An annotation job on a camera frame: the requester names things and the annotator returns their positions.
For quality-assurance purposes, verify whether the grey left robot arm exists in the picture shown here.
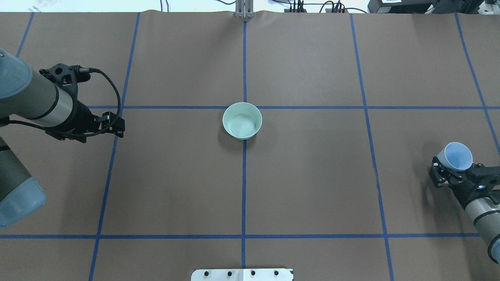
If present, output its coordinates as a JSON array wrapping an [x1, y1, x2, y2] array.
[[0, 50, 125, 228]]

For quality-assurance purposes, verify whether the brown paper table mat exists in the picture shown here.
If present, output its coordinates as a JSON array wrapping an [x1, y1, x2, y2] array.
[[1, 11, 499, 281]]

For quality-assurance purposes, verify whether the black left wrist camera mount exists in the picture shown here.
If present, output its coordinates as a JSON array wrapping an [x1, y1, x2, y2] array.
[[39, 63, 91, 98]]

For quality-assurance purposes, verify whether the aluminium frame post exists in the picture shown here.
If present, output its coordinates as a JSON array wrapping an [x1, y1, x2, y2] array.
[[234, 0, 255, 19]]

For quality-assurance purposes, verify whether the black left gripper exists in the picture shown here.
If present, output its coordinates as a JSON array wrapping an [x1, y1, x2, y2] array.
[[68, 100, 125, 138]]

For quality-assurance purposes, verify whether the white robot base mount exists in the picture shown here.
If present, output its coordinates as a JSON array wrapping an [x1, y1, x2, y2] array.
[[191, 268, 295, 281]]

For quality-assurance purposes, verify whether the mint green bowl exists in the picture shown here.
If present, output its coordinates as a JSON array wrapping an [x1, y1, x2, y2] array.
[[223, 102, 263, 140]]

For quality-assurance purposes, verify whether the light blue plastic cup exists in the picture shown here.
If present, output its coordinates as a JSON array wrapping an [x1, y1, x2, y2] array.
[[436, 142, 473, 171]]

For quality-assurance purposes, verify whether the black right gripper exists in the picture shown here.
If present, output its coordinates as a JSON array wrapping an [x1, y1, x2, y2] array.
[[430, 156, 500, 209]]

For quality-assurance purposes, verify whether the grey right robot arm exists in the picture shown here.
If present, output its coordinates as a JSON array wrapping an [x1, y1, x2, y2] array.
[[430, 156, 500, 264]]

